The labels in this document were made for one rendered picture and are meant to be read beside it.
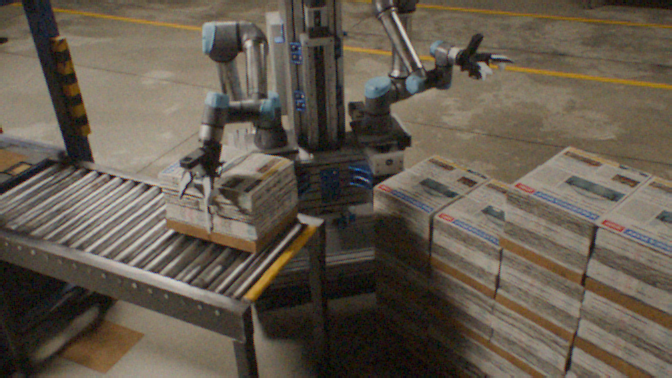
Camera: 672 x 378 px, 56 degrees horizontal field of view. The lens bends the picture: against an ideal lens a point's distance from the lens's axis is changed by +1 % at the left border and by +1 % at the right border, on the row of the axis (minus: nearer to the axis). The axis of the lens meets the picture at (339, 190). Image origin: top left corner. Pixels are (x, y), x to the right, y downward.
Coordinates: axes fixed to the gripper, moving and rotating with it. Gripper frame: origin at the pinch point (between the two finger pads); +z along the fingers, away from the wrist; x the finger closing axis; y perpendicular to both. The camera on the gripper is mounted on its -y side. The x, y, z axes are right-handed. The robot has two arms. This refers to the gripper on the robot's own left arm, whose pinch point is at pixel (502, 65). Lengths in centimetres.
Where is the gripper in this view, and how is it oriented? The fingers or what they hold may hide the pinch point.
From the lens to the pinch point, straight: 248.5
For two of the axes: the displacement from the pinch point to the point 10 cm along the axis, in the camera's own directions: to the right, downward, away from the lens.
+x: -7.8, 4.5, -4.3
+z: 6.1, 4.0, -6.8
